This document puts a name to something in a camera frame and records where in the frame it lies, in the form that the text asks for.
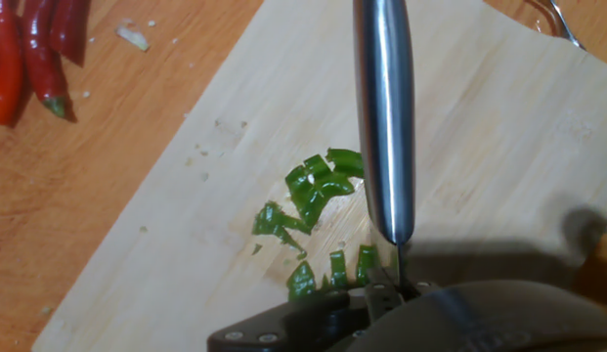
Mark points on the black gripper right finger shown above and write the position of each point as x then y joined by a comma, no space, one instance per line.
415,288

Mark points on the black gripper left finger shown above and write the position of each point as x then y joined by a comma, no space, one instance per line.
293,327

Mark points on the green chili pepper pieces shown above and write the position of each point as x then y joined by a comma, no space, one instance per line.
313,190

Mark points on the loose red chili pepper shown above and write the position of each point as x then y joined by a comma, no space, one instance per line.
44,63
7,73
71,29

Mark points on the wooden cutting board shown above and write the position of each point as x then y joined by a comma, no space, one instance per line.
503,146

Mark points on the small white vegetable scrap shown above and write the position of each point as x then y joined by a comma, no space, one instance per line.
132,35

